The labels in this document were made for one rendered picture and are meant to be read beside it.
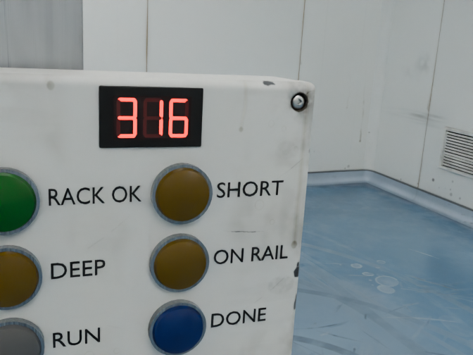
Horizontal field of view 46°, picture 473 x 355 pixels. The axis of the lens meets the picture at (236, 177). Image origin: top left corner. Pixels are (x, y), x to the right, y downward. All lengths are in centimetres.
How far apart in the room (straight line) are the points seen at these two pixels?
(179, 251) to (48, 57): 12
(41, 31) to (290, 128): 14
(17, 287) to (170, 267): 7
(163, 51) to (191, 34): 23
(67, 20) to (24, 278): 13
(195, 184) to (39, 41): 11
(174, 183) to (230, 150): 3
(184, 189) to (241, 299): 7
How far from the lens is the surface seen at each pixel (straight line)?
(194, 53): 398
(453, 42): 417
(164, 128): 26
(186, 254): 28
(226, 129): 27
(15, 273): 27
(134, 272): 28
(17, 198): 26
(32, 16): 31
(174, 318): 29
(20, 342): 28
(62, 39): 31
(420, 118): 436
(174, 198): 26
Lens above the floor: 113
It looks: 14 degrees down
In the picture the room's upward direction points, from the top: 3 degrees clockwise
